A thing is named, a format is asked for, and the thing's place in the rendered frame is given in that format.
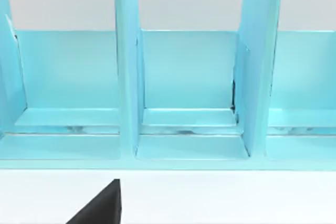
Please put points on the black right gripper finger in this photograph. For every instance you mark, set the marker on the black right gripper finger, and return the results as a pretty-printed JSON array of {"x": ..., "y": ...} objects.
[{"x": 106, "y": 205}]

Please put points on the light blue rack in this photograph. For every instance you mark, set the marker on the light blue rack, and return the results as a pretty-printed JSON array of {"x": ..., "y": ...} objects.
[{"x": 183, "y": 77}]

